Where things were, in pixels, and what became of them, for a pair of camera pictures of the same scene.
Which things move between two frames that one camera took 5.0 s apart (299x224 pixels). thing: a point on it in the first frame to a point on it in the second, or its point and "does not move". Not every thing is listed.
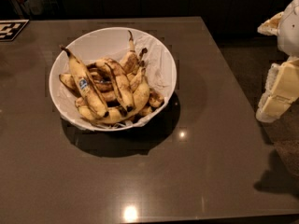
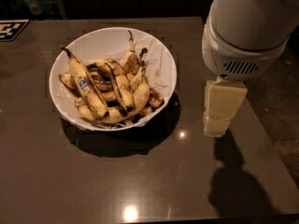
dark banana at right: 155,100 does not move
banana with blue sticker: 88,88 does not move
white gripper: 290,28 to 234,61
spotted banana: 120,81 does not move
